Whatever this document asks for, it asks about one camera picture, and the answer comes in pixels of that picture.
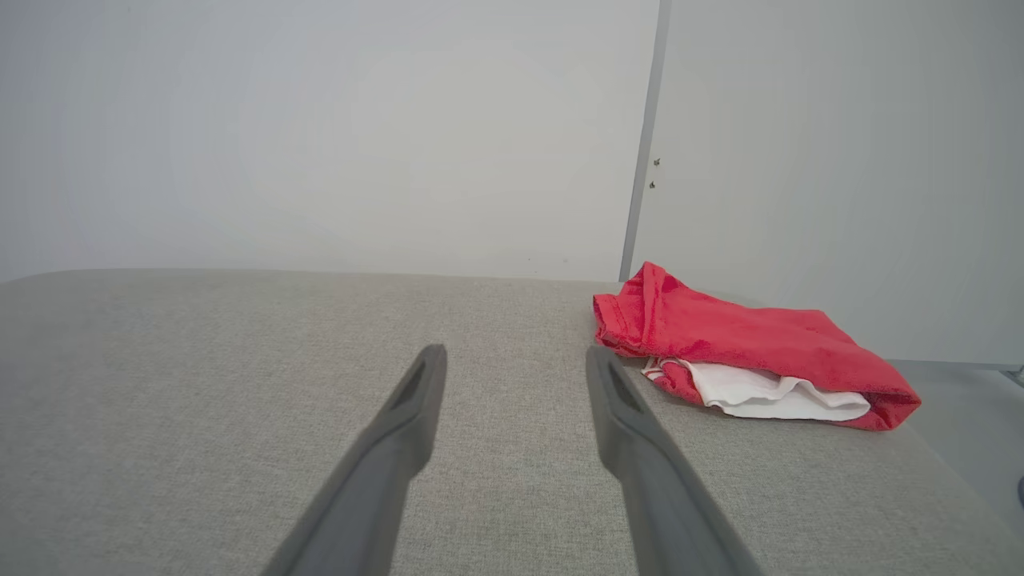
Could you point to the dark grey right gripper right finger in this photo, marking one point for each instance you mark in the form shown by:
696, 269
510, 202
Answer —
664, 496

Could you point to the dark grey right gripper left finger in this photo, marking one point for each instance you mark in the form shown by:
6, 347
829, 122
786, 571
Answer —
376, 480

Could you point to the red white jersey shirt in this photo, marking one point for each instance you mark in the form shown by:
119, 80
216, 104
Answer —
744, 336

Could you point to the dark vertical wall strip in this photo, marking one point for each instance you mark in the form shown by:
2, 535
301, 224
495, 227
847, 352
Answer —
644, 144

